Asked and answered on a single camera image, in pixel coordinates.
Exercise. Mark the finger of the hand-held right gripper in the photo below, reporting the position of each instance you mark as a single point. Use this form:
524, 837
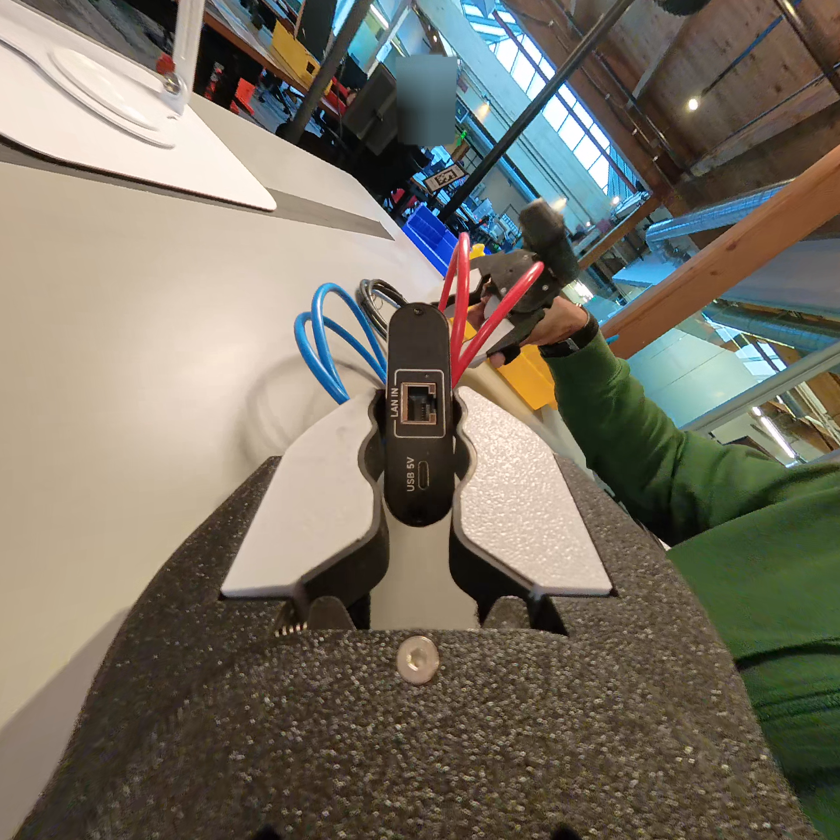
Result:
505, 338
474, 316

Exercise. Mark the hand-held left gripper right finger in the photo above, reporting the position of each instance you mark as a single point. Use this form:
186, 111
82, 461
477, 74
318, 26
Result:
531, 518

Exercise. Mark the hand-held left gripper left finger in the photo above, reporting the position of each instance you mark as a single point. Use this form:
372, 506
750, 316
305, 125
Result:
308, 518

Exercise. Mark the yellow plastic bin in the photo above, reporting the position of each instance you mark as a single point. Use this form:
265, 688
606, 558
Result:
525, 387

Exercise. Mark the black ethernet switch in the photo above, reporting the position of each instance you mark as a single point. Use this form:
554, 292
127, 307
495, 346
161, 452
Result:
420, 341

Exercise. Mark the person's right hand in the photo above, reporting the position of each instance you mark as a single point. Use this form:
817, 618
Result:
561, 321

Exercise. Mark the black wristband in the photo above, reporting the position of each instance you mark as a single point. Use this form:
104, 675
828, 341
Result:
577, 341

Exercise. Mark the blue plastic bin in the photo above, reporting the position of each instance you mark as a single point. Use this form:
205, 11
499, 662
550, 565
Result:
430, 236

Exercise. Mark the black pole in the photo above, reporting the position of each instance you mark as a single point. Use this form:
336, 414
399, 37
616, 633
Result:
531, 111
328, 72

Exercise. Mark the computer monitor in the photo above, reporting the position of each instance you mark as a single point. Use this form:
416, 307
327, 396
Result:
367, 118

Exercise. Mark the green hoodie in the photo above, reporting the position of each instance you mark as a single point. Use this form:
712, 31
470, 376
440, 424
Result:
787, 623

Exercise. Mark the small yellow bin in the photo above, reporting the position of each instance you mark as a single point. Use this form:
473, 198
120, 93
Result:
295, 52

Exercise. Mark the instruction board on white stand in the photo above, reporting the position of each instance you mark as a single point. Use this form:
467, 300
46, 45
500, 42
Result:
131, 151

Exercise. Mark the wooden post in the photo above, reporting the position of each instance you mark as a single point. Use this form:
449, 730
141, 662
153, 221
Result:
722, 256

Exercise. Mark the silver air duct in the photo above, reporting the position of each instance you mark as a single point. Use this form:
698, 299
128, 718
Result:
735, 216

